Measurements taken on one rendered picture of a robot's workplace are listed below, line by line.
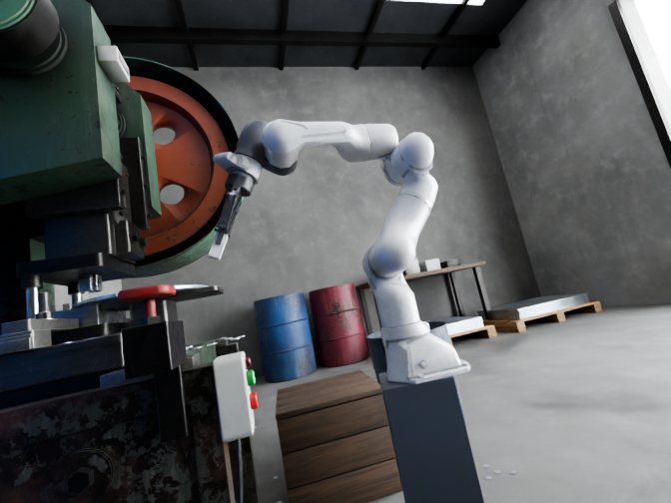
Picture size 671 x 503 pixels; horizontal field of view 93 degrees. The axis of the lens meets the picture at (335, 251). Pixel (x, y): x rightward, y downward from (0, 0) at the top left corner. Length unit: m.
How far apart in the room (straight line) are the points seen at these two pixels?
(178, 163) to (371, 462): 1.32
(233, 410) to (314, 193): 4.09
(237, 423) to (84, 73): 0.77
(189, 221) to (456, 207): 4.54
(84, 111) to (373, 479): 1.34
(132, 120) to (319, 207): 3.51
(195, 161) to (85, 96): 0.59
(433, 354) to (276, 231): 3.62
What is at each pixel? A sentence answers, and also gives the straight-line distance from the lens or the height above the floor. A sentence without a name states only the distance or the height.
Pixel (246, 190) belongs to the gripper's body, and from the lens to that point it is 0.92.
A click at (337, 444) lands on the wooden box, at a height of 0.20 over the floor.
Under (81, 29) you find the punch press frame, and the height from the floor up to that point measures 1.36.
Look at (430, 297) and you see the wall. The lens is 4.79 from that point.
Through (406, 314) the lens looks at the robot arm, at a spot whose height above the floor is 0.62.
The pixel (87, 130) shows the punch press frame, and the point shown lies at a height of 1.12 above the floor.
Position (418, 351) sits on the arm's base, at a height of 0.52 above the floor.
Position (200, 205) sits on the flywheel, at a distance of 1.30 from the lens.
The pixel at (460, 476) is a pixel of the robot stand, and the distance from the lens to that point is 0.97.
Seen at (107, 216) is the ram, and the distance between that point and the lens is 0.91.
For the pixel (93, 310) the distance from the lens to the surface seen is 0.88.
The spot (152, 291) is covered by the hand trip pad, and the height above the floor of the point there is 0.75.
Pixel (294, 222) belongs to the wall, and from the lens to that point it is 4.38.
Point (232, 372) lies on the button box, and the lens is 0.60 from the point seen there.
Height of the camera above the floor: 0.68
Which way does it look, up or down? 9 degrees up
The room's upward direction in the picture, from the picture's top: 11 degrees counter-clockwise
